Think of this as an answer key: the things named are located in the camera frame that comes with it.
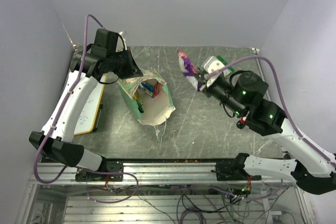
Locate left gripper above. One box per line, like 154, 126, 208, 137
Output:
107, 46, 144, 79

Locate purple white snack packet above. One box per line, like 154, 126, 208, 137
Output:
177, 50, 201, 92

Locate green printed paper bag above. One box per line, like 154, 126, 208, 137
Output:
117, 69, 176, 141

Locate green yellow candy packet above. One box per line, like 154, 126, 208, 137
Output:
216, 55, 235, 76

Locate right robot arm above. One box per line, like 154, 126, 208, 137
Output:
196, 70, 335, 195

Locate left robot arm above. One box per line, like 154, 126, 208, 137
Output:
29, 28, 143, 180

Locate red black stamp knob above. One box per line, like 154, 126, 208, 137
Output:
236, 116, 247, 129

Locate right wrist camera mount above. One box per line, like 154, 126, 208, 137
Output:
201, 56, 226, 88

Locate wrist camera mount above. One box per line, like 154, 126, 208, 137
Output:
201, 56, 226, 88
116, 30, 128, 52

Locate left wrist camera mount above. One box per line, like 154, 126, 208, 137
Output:
116, 30, 128, 52

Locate small whiteboard yellow frame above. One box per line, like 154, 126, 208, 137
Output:
74, 83, 105, 136

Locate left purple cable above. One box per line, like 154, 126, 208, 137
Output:
33, 14, 139, 204

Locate purple cable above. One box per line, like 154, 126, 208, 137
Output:
207, 56, 336, 201
33, 14, 139, 204

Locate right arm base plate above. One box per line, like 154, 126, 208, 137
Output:
211, 159, 261, 181

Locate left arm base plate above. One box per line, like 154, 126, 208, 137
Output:
75, 161, 124, 182

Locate aluminium frame rail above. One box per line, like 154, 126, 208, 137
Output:
28, 161, 305, 187

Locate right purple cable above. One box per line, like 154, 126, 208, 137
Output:
207, 56, 336, 201

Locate loose wires under table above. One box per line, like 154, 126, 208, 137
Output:
86, 173, 289, 224

